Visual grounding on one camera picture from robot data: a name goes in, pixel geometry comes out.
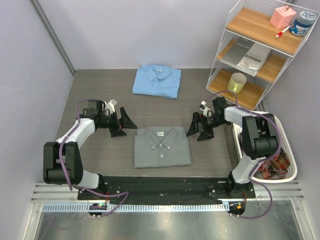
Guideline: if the grey booklet stack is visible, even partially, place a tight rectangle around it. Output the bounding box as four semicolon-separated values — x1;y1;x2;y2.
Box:
220;37;271;77

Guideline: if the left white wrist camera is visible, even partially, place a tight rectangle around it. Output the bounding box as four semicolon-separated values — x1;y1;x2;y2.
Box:
104;99;118;116

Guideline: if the white slotted cable duct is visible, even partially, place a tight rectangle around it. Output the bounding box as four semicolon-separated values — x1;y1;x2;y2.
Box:
42;202;230;213

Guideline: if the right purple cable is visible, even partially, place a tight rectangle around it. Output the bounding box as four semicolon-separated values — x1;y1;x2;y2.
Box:
200;90;283;220

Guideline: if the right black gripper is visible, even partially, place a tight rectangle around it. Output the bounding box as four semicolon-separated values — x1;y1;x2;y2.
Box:
186;111;228;142

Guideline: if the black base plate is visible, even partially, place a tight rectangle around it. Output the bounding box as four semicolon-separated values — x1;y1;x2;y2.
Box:
78;176;256;204

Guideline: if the white plastic laundry basket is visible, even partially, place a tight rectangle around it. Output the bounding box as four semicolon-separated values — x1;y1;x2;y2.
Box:
232;115;298;184

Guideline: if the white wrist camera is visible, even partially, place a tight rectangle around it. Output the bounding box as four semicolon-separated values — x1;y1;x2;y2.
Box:
104;99;118;116
199;101;213;118

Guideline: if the grey long sleeve shirt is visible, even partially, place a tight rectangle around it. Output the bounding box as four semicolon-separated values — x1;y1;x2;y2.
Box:
134;126;192;169

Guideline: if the white wire wooden shelf rack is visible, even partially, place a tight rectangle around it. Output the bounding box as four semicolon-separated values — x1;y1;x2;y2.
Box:
206;0;320;110

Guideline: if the blue white lidded jar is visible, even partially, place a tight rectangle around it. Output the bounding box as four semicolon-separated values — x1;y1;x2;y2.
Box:
289;11;317;37

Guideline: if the light blue shirt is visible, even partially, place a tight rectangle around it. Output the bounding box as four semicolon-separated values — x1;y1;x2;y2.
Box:
132;64;182;99

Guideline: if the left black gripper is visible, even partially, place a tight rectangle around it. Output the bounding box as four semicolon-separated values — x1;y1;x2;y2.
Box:
98;107;137;138

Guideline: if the red white marker pen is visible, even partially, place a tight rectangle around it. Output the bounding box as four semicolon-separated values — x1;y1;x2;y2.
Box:
274;25;291;39

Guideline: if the purple cable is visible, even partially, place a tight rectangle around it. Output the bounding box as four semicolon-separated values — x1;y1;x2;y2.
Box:
200;90;283;220
57;99;130;217

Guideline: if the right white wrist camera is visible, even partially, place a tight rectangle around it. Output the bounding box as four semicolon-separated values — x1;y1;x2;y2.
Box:
199;101;213;118

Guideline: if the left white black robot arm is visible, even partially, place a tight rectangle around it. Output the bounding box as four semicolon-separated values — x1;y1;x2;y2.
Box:
43;99;137;200

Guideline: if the pink cube power socket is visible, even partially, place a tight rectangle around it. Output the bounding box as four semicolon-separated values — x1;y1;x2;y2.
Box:
269;5;297;29

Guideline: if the red plaid shirt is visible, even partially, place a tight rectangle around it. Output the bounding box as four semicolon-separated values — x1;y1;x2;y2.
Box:
254;149;291;180

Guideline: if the yellow translucent cup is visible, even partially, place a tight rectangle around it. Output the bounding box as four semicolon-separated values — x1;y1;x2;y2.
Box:
227;72;247;94

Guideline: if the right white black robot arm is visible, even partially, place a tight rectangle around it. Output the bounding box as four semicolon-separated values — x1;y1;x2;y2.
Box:
186;97;282;198

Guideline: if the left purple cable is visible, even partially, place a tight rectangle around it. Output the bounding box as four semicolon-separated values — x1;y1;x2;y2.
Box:
57;99;130;217

